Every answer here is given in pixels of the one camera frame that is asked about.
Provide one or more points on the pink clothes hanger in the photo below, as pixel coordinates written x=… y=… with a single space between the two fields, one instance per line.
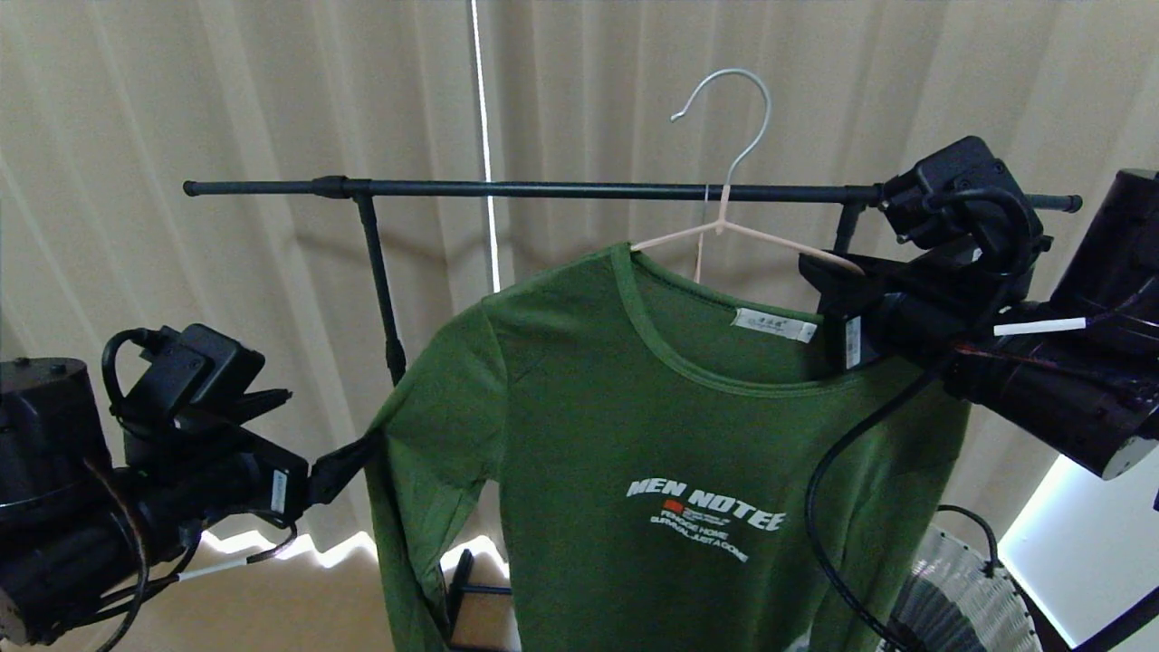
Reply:
x=697 y=267
x=722 y=213

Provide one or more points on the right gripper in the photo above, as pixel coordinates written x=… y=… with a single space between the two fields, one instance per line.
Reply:
x=914 y=312

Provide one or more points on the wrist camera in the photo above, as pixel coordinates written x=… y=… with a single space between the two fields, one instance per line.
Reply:
x=199 y=371
x=960 y=181

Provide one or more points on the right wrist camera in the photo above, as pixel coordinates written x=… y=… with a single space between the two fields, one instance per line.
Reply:
x=960 y=181

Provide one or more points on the white laundry basket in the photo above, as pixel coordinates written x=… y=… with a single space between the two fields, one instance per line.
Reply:
x=960 y=616

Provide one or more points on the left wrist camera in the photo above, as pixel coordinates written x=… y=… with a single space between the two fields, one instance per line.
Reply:
x=199 y=371

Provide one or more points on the green printed sleeveless shirt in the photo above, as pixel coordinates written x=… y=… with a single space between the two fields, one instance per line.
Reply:
x=589 y=407

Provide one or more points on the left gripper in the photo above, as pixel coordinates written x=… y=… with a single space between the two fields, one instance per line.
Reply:
x=226 y=484

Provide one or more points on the black clothes rack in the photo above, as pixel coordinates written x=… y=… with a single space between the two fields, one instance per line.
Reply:
x=543 y=190

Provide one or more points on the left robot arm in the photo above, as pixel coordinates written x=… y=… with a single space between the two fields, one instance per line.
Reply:
x=45 y=435

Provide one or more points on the beige curtain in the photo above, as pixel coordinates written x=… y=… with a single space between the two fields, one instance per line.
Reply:
x=181 y=109

